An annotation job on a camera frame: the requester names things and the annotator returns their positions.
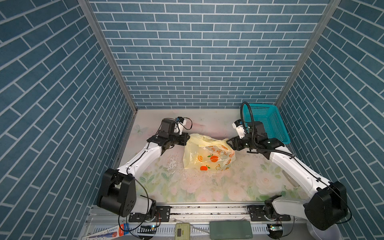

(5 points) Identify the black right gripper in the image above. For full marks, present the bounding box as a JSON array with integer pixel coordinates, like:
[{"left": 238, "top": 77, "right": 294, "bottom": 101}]
[{"left": 225, "top": 133, "right": 257, "bottom": 150}]

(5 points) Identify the yellow printed plastic bag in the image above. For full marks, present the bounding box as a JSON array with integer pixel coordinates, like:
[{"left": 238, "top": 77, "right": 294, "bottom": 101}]
[{"left": 183, "top": 134, "right": 236, "bottom": 172}]

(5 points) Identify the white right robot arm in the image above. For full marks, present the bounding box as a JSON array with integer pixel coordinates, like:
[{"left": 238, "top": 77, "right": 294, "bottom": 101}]
[{"left": 227, "top": 120, "right": 352, "bottom": 231}]

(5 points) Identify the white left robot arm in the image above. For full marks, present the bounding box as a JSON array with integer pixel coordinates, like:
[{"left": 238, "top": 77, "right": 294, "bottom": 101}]
[{"left": 97, "top": 117, "right": 191, "bottom": 221}]

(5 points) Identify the teal perforated plastic basket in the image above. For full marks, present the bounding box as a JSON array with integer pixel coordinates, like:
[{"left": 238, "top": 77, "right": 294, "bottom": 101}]
[{"left": 239, "top": 102, "right": 291, "bottom": 145}]

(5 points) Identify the small yellow-green timer box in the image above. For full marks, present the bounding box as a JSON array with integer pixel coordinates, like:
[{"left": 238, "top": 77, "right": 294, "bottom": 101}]
[{"left": 175, "top": 223, "right": 191, "bottom": 240}]

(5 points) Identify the red white blue box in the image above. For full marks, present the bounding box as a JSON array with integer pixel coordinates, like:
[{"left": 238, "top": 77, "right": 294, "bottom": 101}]
[{"left": 82, "top": 226, "right": 129, "bottom": 240}]

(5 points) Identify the white bowl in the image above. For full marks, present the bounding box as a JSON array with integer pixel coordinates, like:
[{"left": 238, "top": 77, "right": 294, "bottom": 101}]
[{"left": 307, "top": 222, "right": 342, "bottom": 240}]

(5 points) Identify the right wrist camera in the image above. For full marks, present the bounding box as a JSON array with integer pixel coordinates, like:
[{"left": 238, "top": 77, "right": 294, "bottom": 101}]
[{"left": 232, "top": 119, "right": 245, "bottom": 136}]

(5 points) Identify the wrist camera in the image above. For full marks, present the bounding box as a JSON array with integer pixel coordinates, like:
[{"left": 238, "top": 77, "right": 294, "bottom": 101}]
[
  {"left": 232, "top": 119, "right": 245, "bottom": 136},
  {"left": 175, "top": 117, "right": 187, "bottom": 128}
]

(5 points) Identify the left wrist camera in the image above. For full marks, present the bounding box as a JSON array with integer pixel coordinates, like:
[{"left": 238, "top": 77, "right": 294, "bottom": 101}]
[{"left": 175, "top": 117, "right": 187, "bottom": 128}]

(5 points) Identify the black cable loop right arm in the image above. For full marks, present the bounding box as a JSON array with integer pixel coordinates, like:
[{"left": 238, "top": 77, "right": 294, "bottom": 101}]
[{"left": 240, "top": 102, "right": 294, "bottom": 159}]

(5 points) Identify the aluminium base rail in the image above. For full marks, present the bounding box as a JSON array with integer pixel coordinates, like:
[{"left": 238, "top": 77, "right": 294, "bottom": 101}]
[{"left": 89, "top": 202, "right": 301, "bottom": 224}]

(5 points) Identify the aluminium corner post left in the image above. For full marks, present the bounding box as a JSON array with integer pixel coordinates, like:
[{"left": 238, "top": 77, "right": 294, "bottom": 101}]
[{"left": 78, "top": 0, "right": 138, "bottom": 115}]

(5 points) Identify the aluminium corner post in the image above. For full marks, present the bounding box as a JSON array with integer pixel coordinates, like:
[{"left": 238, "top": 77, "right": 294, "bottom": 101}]
[
  {"left": 78, "top": 0, "right": 138, "bottom": 115},
  {"left": 274, "top": 0, "right": 341, "bottom": 108}
]

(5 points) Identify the aluminium corner post right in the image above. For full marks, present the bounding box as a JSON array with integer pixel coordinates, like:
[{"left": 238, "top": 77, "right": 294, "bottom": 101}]
[{"left": 274, "top": 0, "right": 341, "bottom": 108}]

